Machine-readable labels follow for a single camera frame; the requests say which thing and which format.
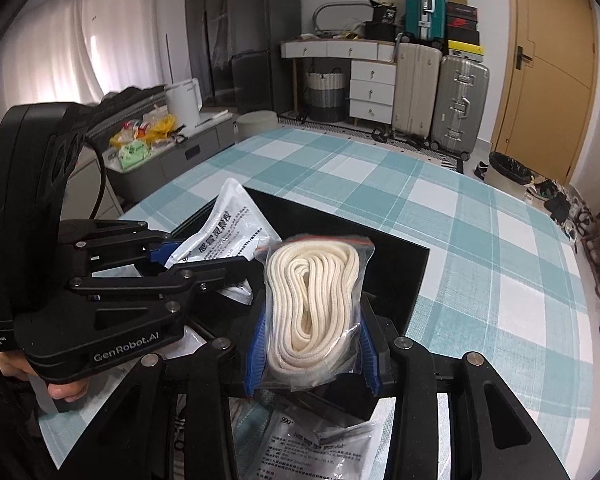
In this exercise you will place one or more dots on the round white stool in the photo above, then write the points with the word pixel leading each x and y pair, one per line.
pixel 256 124

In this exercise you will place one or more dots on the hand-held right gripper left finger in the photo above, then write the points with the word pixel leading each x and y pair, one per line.
pixel 254 360

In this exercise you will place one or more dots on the grey nightstand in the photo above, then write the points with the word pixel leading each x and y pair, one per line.
pixel 87 190

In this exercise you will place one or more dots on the teal suitcase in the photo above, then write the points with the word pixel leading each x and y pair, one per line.
pixel 425 5

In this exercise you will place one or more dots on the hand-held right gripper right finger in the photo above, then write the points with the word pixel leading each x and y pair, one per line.
pixel 371 362

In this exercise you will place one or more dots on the oval mirror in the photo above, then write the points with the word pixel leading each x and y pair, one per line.
pixel 320 17

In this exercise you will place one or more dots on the person's left hand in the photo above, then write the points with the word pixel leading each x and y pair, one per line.
pixel 62 390

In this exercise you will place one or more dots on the dark grey fridge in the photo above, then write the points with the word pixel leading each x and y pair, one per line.
pixel 262 45

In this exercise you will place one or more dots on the tall white cabinet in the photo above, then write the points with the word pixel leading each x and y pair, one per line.
pixel 172 25

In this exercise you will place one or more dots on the woven basket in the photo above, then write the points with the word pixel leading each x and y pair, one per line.
pixel 325 95

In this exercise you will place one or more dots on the white appliance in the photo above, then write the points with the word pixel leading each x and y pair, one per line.
pixel 182 102

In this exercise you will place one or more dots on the black cardboard box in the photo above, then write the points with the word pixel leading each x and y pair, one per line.
pixel 385 270

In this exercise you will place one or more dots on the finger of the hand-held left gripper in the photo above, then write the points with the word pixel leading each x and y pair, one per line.
pixel 162 254
pixel 190 277

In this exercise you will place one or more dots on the white curtain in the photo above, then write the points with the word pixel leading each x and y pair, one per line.
pixel 80 45

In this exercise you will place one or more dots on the silver suitcase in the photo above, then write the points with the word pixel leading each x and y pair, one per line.
pixel 460 102

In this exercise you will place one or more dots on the black zippered bag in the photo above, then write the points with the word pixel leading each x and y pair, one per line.
pixel 125 105

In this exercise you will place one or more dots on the stack of shoe boxes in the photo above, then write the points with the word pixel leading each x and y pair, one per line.
pixel 462 27

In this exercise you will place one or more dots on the low grey cabinet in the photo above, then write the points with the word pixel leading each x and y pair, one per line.
pixel 200 145

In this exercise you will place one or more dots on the pile of shoes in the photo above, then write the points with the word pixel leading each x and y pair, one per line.
pixel 555 205

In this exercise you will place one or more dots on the dark glass cabinet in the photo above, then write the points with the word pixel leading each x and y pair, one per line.
pixel 207 35

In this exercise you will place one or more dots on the silver white medicine packet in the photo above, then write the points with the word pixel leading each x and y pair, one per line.
pixel 235 220

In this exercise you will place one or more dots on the beige suitcase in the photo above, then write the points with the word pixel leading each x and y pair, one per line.
pixel 417 92

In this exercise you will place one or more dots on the wooden door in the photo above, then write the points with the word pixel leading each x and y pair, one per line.
pixel 545 85

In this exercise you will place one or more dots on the white printed sachet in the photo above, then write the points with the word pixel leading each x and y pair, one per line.
pixel 305 452

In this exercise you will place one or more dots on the green packet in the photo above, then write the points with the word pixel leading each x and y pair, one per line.
pixel 132 155

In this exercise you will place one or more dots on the white dressing table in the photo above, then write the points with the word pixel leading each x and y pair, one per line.
pixel 370 87

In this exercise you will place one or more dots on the yellow snack bag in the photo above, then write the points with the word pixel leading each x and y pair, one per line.
pixel 152 127

